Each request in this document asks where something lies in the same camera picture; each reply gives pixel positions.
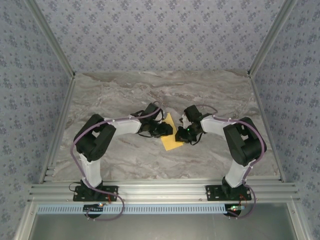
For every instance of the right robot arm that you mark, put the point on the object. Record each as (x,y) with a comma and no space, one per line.
(247,145)

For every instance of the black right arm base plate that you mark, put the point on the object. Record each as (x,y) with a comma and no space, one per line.
(212,192)

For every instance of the aluminium frame post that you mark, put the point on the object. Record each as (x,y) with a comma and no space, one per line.
(52,37)
(270,37)

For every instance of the grey metal tray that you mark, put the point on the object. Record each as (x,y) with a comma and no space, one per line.
(162,227)

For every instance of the aluminium tray side rail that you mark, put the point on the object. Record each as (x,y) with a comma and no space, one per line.
(25,225)
(296,225)

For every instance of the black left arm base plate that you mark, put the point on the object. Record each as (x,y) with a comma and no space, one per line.
(112,193)

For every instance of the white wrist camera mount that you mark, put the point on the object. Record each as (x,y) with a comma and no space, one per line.
(185,122)
(160,120)

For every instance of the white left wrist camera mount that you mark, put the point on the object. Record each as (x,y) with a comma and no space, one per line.
(160,120)

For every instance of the aluminium table side rail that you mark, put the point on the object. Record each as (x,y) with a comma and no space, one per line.
(264,125)
(61,125)

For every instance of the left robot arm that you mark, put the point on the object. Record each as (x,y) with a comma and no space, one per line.
(95,140)

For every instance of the yellow square paper sheet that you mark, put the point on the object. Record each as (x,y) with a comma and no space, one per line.
(170,143)

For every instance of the aluminium cross rail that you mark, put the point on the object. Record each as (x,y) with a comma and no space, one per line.
(162,192)

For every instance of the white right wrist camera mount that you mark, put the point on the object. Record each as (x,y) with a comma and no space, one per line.
(185,122)

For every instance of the black controller board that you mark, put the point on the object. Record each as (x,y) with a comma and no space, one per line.
(235,208)
(92,209)

